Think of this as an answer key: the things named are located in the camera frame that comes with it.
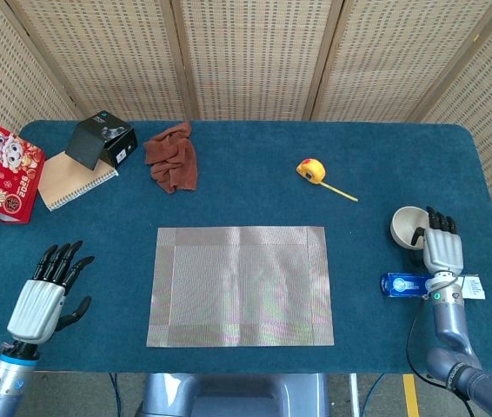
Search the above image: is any red desk calendar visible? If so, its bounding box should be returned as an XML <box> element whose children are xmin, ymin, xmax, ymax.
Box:
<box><xmin>0</xmin><ymin>122</ymin><xmax>47</xmax><ymax>225</ymax></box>

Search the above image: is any yellow tape measure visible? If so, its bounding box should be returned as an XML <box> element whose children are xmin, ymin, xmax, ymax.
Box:
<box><xmin>296</xmin><ymin>158</ymin><xmax>359</xmax><ymax>203</ymax></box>

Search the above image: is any grey woven placemat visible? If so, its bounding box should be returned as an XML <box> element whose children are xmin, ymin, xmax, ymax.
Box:
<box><xmin>146</xmin><ymin>225</ymin><xmax>336</xmax><ymax>348</ymax></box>

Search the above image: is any blue-grey robot torso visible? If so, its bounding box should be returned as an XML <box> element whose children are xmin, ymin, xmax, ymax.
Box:
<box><xmin>135</xmin><ymin>372</ymin><xmax>330</xmax><ymax>417</ymax></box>

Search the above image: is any blue felt table cover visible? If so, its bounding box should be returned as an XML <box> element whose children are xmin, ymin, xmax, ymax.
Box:
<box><xmin>0</xmin><ymin>120</ymin><xmax>492</xmax><ymax>374</ymax></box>

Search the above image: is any woven bamboo folding screen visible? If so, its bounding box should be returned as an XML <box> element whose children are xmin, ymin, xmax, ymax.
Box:
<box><xmin>0</xmin><ymin>0</ymin><xmax>492</xmax><ymax>209</ymax></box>

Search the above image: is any blue floor cable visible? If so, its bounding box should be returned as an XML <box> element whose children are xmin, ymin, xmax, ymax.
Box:
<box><xmin>360</xmin><ymin>373</ymin><xmax>386</xmax><ymax>417</ymax></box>
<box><xmin>107</xmin><ymin>373</ymin><xmax>123</xmax><ymax>417</ymax></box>

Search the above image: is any black open cardboard box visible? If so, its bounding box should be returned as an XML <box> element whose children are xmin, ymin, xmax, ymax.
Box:
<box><xmin>64</xmin><ymin>109</ymin><xmax>138</xmax><ymax>171</ymax></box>

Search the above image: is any tan spiral notebook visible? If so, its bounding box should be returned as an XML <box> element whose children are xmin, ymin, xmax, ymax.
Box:
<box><xmin>37</xmin><ymin>150</ymin><xmax>120</xmax><ymax>213</ymax></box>

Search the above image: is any blue toothpaste box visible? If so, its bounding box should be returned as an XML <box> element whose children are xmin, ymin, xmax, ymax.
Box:
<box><xmin>379</xmin><ymin>272</ymin><xmax>487</xmax><ymax>301</ymax></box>

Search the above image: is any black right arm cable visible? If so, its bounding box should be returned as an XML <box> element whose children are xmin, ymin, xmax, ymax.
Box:
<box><xmin>404</xmin><ymin>314</ymin><xmax>447</xmax><ymax>390</ymax></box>

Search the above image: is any brown crumpled cloth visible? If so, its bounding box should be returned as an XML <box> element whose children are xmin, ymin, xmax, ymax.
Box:
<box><xmin>143</xmin><ymin>121</ymin><xmax>198</xmax><ymax>195</ymax></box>

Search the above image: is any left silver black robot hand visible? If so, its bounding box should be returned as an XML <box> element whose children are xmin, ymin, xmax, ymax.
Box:
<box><xmin>6</xmin><ymin>240</ymin><xmax>96</xmax><ymax>347</ymax></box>

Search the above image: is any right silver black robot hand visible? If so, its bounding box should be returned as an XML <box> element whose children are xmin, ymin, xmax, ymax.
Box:
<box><xmin>409</xmin><ymin>206</ymin><xmax>465</xmax><ymax>275</ymax></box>

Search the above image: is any cream round bowl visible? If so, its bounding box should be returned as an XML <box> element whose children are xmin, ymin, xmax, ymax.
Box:
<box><xmin>391</xmin><ymin>206</ymin><xmax>429</xmax><ymax>252</ymax></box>

